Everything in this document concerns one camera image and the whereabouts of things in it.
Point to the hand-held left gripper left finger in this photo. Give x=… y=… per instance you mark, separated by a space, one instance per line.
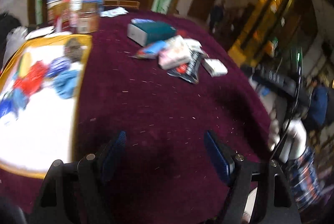
x=113 y=156

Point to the small white dotted tissue pack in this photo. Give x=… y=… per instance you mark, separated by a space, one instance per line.
x=215 y=67

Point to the red plastic bag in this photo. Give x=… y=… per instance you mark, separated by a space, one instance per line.
x=31 y=79

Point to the yellow rimmed white box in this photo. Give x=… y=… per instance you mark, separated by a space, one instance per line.
x=39 y=135

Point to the light blue knitted cloth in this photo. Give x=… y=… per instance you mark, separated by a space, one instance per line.
x=19 y=100
x=66 y=84

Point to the white printed papers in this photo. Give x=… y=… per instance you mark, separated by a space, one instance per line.
x=113 y=12

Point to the white plastic bag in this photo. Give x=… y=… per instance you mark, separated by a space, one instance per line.
x=15 y=41

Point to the teal tissue pack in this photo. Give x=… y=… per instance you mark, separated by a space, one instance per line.
x=156 y=31

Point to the brown label jar white sticker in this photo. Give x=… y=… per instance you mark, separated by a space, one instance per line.
x=86 y=18

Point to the black bag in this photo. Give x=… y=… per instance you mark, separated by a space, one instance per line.
x=7 y=28

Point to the blue white patterned bundle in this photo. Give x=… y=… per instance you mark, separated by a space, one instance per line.
x=58 y=66

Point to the person's right hand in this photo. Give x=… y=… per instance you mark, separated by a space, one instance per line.
x=296 y=135

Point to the pink tissue pack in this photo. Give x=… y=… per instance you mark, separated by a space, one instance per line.
x=174 y=53

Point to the brown knitted sock bundle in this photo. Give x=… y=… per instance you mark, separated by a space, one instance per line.
x=74 y=50

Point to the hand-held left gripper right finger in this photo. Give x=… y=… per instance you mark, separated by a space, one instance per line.
x=218 y=158

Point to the person's right forearm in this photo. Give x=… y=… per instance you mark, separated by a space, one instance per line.
x=305 y=182

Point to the blue wrapped packet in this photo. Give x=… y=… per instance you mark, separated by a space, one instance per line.
x=154 y=49

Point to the white face mask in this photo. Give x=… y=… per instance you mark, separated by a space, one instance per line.
x=39 y=32

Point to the brown label jar blue lid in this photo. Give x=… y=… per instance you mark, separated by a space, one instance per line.
x=56 y=9

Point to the black snack packet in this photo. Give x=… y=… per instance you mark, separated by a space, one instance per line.
x=186 y=70

